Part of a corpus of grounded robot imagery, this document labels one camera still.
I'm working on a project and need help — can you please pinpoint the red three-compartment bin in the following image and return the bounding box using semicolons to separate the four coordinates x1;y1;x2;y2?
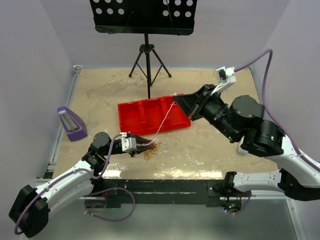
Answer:
117;95;191;136

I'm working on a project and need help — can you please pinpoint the white microphone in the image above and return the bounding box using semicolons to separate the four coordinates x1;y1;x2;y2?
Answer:
237;146;248;155

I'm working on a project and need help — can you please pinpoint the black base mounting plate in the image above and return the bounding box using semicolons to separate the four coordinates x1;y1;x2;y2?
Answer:
89;179;250;208

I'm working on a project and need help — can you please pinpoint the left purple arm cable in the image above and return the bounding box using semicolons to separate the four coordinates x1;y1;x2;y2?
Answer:
13;133;136;235

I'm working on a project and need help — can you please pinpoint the orange thin cable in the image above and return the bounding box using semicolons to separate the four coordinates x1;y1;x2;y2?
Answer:
141;139;163;162

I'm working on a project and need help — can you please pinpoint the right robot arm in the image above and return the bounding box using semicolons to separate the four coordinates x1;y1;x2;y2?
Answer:
173;84;320;202

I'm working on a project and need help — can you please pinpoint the black music stand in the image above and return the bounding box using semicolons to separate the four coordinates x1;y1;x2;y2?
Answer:
90;0;198;88

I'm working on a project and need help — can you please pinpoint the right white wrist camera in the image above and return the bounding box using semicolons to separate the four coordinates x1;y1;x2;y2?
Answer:
211;66;236;95

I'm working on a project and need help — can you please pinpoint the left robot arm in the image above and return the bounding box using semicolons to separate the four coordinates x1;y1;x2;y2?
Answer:
8;132;157;238

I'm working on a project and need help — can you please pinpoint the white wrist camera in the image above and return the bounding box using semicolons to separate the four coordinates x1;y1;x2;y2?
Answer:
120;132;137;153
211;66;236;95

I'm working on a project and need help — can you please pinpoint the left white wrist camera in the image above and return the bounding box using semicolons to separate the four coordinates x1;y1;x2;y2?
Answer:
120;132;137;153

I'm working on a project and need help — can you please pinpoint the yellow thin cable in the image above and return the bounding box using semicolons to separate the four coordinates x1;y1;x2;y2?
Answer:
142;139;163;161

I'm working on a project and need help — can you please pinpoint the purple metronome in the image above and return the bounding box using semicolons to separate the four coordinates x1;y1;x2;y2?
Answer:
57;106;88;142

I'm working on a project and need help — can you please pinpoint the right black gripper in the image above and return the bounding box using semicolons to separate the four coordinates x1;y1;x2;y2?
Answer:
174;82;240;141

